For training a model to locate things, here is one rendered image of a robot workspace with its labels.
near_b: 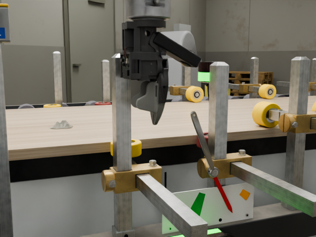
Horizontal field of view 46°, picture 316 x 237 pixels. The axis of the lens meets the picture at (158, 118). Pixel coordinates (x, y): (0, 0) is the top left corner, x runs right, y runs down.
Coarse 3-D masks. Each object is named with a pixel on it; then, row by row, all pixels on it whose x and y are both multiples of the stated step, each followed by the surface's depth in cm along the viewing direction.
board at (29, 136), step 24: (312, 96) 220; (24, 120) 134; (48, 120) 134; (72, 120) 134; (96, 120) 134; (144, 120) 134; (168, 120) 134; (240, 120) 134; (24, 144) 96; (48, 144) 96; (72, 144) 96; (96, 144) 99; (144, 144) 103; (168, 144) 106
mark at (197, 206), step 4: (200, 192) 92; (200, 196) 92; (204, 196) 93; (196, 200) 92; (200, 200) 93; (196, 204) 92; (200, 204) 93; (192, 208) 92; (196, 208) 93; (200, 208) 93; (196, 212) 93; (200, 212) 93
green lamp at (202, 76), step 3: (198, 72) 96; (201, 72) 95; (204, 72) 94; (207, 72) 94; (198, 75) 96; (201, 75) 95; (204, 75) 94; (207, 75) 94; (198, 78) 96; (201, 78) 95; (204, 78) 94; (207, 78) 94
